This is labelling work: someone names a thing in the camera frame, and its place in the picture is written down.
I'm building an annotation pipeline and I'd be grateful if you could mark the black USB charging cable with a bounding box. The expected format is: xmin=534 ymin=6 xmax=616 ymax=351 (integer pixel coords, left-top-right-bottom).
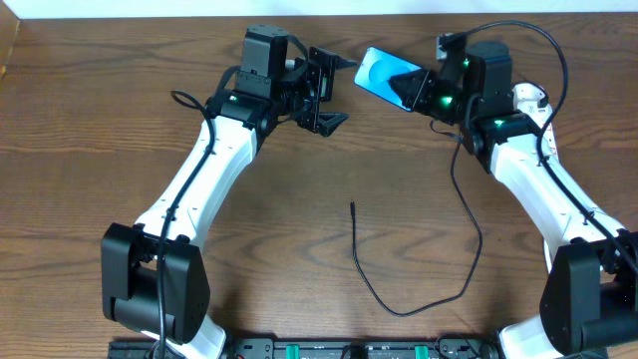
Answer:
xmin=349 ymin=119 xmax=484 ymax=318

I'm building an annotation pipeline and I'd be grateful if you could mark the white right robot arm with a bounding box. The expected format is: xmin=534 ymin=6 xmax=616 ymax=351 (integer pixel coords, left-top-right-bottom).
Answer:
xmin=357 ymin=35 xmax=637 ymax=358

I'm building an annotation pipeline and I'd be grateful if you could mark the blue Galaxy smartphone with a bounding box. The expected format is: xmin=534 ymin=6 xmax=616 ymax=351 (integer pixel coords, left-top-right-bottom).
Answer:
xmin=354 ymin=47 xmax=421 ymax=111

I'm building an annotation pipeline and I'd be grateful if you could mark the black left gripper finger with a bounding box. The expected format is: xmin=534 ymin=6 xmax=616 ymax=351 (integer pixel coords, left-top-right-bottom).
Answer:
xmin=309 ymin=47 xmax=357 ymax=70
xmin=317 ymin=112 xmax=349 ymax=137

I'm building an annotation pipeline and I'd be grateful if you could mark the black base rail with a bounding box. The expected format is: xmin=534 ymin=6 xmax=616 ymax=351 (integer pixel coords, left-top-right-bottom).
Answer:
xmin=107 ymin=337 xmax=504 ymax=359

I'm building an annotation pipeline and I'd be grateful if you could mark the white power strip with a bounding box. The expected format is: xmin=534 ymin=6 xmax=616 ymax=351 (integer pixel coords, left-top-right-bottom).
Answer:
xmin=537 ymin=108 xmax=559 ymax=160

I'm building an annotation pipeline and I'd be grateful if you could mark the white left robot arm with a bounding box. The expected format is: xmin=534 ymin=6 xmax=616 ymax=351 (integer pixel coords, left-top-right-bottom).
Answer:
xmin=101 ymin=47 xmax=354 ymax=358

